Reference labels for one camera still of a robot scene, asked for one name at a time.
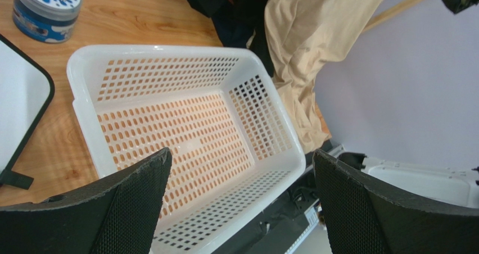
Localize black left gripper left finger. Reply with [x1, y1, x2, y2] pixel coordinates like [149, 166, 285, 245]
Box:
[1, 148, 173, 253]

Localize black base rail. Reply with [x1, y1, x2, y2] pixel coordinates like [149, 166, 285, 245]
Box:
[211, 139, 343, 254]

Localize wooden clothes rack frame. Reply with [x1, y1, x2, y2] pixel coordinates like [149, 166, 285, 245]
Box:
[362, 0, 425, 33]

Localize white plastic perforated basket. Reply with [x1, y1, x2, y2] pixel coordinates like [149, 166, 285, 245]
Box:
[66, 45, 306, 253]

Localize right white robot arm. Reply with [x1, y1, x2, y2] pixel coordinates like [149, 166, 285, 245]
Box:
[337, 0, 478, 207]

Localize white board black frame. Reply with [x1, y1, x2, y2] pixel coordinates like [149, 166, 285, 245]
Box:
[1, 36, 55, 189]

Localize black daisy print t shirt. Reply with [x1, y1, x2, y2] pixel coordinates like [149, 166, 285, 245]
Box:
[187, 0, 274, 77]

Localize beige t shirt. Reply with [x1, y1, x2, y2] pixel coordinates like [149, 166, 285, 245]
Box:
[264, 0, 383, 153]

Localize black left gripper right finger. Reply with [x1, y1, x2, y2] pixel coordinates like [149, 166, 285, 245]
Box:
[313, 149, 478, 253]

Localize blue white round tin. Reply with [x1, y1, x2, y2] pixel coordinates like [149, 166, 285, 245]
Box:
[12, 0, 82, 43]

